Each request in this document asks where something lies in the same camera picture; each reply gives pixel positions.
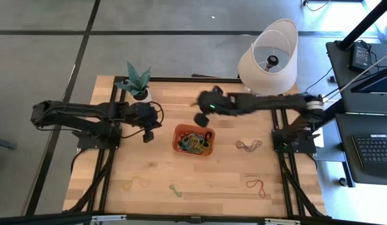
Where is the snake plant in white pot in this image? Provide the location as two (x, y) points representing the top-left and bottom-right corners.
(114, 61), (153, 104)

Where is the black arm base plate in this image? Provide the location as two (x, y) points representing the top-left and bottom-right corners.
(271, 128), (318, 154)
(76, 129), (121, 150)

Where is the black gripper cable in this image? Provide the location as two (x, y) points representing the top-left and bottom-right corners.
(149, 101), (165, 126)

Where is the grey chair leg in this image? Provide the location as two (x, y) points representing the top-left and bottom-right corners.
(0, 136), (18, 151)

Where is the white shade table lamp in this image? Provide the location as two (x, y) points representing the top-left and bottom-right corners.
(237, 17), (299, 107)

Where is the silver bracket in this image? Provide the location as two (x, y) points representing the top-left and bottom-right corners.
(90, 214), (128, 223)
(263, 217), (302, 225)

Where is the long black frame beam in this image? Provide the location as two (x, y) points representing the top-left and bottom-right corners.
(0, 211), (387, 225)

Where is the orange plastic bin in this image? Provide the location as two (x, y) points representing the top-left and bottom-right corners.
(171, 123), (216, 157)

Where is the black keyboard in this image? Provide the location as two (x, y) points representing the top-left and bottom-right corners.
(351, 133), (387, 179)

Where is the thin black cable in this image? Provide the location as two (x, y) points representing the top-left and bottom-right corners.
(301, 66), (334, 101)

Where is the white paper sheet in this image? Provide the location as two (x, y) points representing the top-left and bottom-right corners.
(314, 134), (326, 149)

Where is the black power adapter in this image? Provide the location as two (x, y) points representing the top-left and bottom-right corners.
(348, 42), (373, 73)

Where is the white cable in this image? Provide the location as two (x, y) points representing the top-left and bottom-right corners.
(319, 49), (387, 104)

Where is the black side desk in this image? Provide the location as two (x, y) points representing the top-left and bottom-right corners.
(335, 112), (387, 186)
(325, 40), (387, 115)

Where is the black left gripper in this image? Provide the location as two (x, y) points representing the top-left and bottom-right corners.
(126, 101), (162, 144)

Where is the wide green rubber band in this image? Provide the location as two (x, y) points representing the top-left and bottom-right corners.
(168, 184), (183, 198)

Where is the black computer monitor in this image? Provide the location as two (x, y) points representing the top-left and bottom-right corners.
(350, 64), (387, 94)

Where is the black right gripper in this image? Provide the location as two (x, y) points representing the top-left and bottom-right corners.
(193, 85), (238, 128)

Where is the black frame rail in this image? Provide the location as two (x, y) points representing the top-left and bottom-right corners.
(276, 92), (306, 217)
(268, 93), (294, 217)
(86, 76), (119, 213)
(98, 79), (127, 213)
(114, 76), (244, 83)

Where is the black stand pole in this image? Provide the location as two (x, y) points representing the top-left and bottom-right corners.
(336, 0), (387, 51)

